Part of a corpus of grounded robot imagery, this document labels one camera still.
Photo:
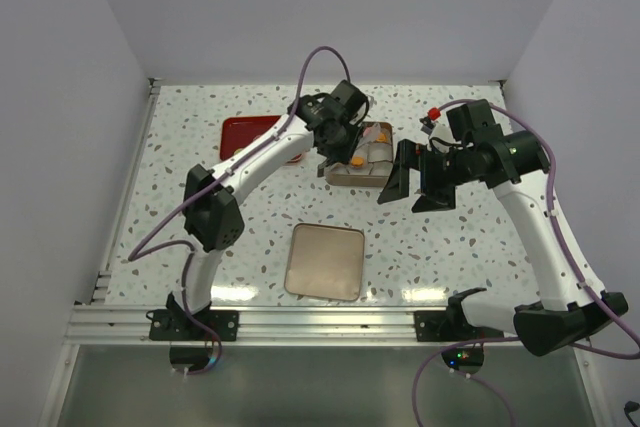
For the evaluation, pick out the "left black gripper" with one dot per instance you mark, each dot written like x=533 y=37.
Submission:
x=343 y=155

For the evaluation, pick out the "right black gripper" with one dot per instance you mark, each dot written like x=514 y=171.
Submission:
x=433 y=197

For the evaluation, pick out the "metal tongs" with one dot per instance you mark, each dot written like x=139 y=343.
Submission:
x=337 y=143

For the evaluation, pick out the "square cookie tin box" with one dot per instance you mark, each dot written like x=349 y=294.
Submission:
x=379 y=160

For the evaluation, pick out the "square tin lid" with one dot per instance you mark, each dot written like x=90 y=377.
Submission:
x=325 y=262

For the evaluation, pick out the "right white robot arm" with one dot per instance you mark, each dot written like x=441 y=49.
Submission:
x=466 y=144

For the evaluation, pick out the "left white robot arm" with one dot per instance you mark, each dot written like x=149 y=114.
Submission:
x=213 y=198

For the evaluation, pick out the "red rectangular tray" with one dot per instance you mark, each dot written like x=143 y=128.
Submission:
x=238 y=132

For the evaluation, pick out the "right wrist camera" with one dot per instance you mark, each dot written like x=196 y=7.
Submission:
x=435 y=128

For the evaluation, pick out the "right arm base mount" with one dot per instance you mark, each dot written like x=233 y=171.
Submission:
x=450 y=324

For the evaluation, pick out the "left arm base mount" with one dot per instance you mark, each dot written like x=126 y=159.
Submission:
x=171 y=323

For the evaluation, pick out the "aluminium front rail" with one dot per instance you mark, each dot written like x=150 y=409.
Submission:
x=256 y=326

